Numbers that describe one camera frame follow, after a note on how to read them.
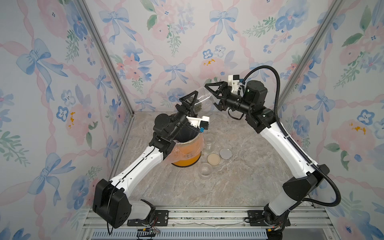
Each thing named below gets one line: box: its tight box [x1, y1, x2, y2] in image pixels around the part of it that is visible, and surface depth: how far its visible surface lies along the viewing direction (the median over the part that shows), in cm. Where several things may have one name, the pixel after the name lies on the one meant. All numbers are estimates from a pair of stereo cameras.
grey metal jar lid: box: [219, 148, 233, 160], surface depth 99 cm
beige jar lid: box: [207, 153, 220, 166], surface depth 95 cm
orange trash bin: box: [171, 133, 204, 168], surface depth 77 cm
